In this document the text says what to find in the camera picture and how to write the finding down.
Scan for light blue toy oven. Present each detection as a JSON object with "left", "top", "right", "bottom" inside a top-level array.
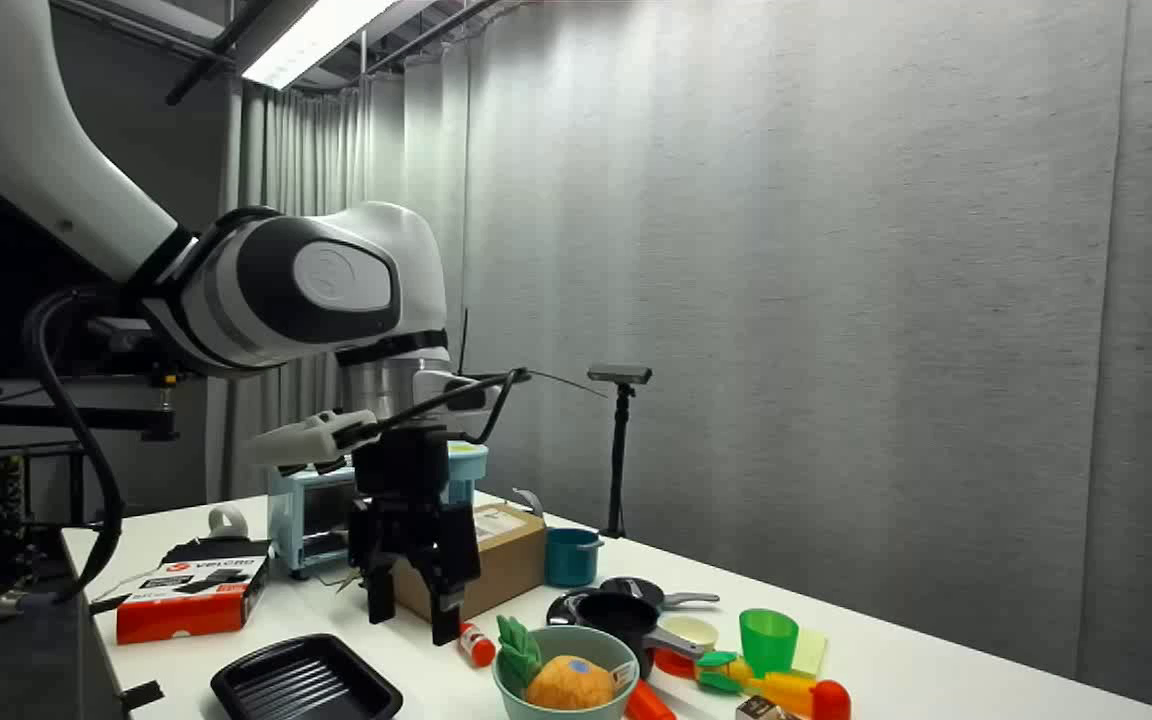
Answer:
[{"left": 262, "top": 440, "right": 492, "bottom": 582}]

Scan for black grill tray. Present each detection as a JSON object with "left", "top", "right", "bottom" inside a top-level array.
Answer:
[{"left": 207, "top": 632, "right": 409, "bottom": 720}]

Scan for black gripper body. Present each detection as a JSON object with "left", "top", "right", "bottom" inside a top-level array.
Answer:
[{"left": 352, "top": 428, "right": 464, "bottom": 565}]

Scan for small black frying pan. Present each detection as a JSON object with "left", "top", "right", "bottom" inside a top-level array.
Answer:
[{"left": 597, "top": 574, "right": 729, "bottom": 615}]

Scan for mint green bowl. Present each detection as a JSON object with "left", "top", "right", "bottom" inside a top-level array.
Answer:
[{"left": 492, "top": 621, "right": 645, "bottom": 720}]

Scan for black camera tripod stand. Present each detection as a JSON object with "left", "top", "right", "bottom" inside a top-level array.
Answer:
[{"left": 583, "top": 359, "right": 654, "bottom": 541}]

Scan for red and white glue stick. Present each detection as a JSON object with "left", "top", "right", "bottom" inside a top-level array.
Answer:
[{"left": 450, "top": 621, "right": 499, "bottom": 671}]

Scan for green plastic cup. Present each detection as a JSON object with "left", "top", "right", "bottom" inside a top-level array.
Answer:
[{"left": 734, "top": 604, "right": 802, "bottom": 679}]

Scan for black toy pot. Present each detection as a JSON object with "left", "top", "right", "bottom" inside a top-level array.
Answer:
[{"left": 574, "top": 588, "right": 663, "bottom": 671}]

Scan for cardboard box with label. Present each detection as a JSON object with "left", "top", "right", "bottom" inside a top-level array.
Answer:
[{"left": 388, "top": 497, "right": 553, "bottom": 625}]

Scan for green plush vegetable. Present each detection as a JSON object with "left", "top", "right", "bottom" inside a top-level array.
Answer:
[{"left": 492, "top": 614, "right": 618, "bottom": 712}]

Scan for small printed toy box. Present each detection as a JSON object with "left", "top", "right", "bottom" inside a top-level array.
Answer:
[{"left": 732, "top": 693, "right": 792, "bottom": 720}]

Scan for teal toy pot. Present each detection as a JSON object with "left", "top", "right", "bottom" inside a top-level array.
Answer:
[{"left": 543, "top": 524, "right": 608, "bottom": 594}]

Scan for small grey metal object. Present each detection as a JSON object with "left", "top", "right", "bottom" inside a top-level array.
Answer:
[{"left": 202, "top": 505, "right": 251, "bottom": 541}]

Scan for green toy vegetable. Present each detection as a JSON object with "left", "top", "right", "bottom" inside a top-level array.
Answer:
[{"left": 692, "top": 647, "right": 749, "bottom": 696}]

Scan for small red toy piece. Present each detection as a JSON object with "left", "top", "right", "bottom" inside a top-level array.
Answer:
[{"left": 646, "top": 640, "right": 702, "bottom": 686}]

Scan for small white cup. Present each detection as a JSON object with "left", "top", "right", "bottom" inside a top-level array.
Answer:
[{"left": 661, "top": 614, "right": 725, "bottom": 658}]

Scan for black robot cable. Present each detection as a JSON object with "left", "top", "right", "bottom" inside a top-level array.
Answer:
[{"left": 20, "top": 284, "right": 127, "bottom": 610}]

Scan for black monitor screen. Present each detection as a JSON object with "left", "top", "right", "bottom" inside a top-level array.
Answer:
[{"left": 0, "top": 192, "right": 120, "bottom": 385}]

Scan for grey backdrop curtain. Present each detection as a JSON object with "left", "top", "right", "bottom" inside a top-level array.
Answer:
[{"left": 207, "top": 0, "right": 1152, "bottom": 696}]

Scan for ceiling light panel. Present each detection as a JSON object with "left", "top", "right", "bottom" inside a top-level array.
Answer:
[{"left": 239, "top": 0, "right": 401, "bottom": 97}]

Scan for orange carrot toy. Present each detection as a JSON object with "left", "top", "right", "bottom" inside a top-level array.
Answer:
[{"left": 624, "top": 679, "right": 679, "bottom": 720}]

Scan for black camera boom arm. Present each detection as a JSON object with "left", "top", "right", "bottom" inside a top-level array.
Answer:
[{"left": 0, "top": 381, "right": 184, "bottom": 454}]

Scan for black equipment rack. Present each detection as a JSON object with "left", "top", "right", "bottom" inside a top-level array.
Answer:
[{"left": 0, "top": 440, "right": 88, "bottom": 595}]

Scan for black flat device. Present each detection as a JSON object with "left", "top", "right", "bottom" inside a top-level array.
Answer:
[{"left": 161, "top": 533, "right": 271, "bottom": 565}]

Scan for yellow toy bottle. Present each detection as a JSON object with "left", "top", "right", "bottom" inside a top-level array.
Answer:
[{"left": 753, "top": 670, "right": 821, "bottom": 720}]

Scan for red box with white label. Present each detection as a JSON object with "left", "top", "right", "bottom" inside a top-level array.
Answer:
[{"left": 113, "top": 554, "right": 271, "bottom": 647}]

